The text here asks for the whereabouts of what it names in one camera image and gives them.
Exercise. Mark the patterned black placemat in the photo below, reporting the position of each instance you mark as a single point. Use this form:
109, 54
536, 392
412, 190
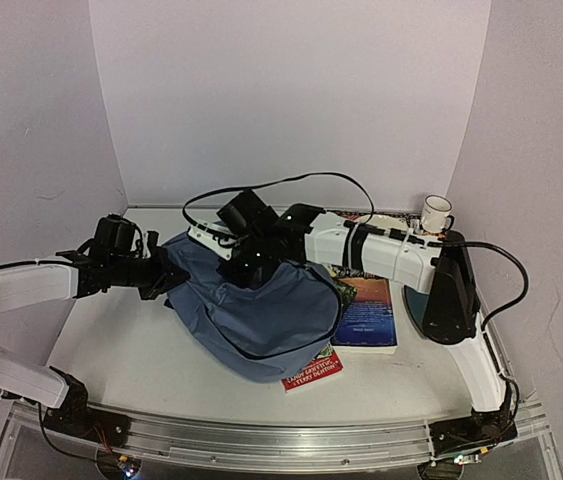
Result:
413, 220

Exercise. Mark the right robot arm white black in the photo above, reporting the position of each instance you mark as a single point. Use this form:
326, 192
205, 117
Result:
438, 267

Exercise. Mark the green fantasy cover book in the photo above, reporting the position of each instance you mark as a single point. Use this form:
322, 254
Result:
347, 292

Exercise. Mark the red treehouse comic book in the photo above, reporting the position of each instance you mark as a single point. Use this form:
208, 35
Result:
324, 365

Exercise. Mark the blue student backpack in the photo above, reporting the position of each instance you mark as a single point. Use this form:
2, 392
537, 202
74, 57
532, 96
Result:
264, 335

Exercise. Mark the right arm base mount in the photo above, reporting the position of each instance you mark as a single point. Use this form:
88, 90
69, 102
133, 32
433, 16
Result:
470, 434

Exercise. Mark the dark teal square plate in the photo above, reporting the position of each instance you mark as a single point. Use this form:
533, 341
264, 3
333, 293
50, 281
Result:
415, 305

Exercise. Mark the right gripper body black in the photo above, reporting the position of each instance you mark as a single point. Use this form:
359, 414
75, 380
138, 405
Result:
249, 270

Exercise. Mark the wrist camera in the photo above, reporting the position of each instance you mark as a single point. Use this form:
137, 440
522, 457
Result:
146, 244
213, 236

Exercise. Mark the blue orange back-cover book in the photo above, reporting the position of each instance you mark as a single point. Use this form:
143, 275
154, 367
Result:
369, 324

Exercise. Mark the white enamel mug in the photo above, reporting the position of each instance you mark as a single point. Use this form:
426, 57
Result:
436, 215

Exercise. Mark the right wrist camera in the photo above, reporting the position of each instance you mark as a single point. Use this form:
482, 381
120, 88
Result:
213, 236

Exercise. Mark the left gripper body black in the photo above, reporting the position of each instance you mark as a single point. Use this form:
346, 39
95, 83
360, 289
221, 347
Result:
152, 279

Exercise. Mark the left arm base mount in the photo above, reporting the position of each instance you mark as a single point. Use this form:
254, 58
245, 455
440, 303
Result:
78, 420

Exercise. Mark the aluminium table front rail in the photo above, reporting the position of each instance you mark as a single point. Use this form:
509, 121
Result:
310, 449

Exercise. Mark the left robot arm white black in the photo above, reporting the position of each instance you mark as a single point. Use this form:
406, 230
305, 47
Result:
23, 284

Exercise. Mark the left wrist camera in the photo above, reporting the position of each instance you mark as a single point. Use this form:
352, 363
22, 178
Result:
146, 244

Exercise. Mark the cream and blue plate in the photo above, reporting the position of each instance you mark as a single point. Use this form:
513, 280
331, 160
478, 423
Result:
380, 224

